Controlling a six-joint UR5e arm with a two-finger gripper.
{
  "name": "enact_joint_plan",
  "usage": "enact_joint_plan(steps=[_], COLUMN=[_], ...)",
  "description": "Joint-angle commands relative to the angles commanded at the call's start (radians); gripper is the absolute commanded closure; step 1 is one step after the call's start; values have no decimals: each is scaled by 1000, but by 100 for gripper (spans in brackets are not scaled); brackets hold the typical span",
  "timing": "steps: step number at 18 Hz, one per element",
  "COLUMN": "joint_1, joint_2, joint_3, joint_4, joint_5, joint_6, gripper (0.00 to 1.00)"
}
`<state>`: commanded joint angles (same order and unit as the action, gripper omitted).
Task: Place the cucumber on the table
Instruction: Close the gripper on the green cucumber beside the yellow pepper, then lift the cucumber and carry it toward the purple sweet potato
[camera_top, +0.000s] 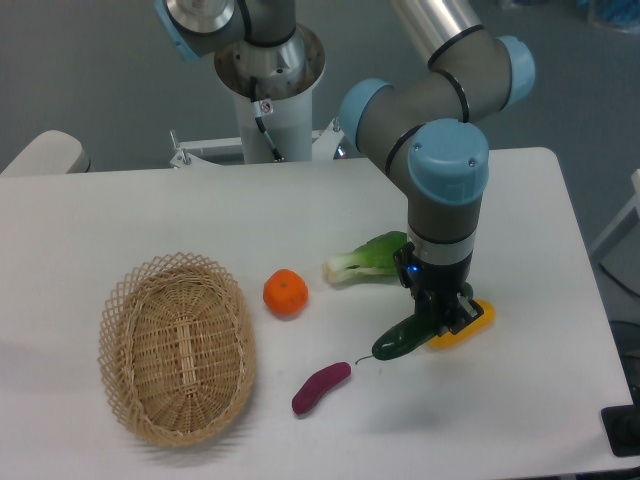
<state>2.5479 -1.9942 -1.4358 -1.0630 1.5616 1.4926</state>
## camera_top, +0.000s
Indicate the white metal base frame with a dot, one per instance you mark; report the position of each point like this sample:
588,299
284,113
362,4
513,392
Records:
327,144

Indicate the woven wicker basket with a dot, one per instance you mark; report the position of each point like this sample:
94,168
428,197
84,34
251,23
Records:
177,352

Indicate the black device at edge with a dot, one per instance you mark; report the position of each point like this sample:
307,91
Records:
621,424

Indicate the dark green cucumber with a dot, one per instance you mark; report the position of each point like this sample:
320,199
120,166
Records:
405,337

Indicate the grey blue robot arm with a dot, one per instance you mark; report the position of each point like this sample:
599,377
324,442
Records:
425,138

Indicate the orange tangerine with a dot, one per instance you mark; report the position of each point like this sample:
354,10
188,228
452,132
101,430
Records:
285,293

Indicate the purple sweet potato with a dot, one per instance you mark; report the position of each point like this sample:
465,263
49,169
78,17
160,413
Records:
318,385

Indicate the yellow banana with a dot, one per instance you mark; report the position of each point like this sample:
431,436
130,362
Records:
483,322

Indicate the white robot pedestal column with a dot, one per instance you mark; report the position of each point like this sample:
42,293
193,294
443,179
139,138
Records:
272,92

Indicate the green bok choy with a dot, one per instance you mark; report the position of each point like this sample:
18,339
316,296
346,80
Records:
374,259

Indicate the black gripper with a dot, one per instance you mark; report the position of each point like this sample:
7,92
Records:
437,290

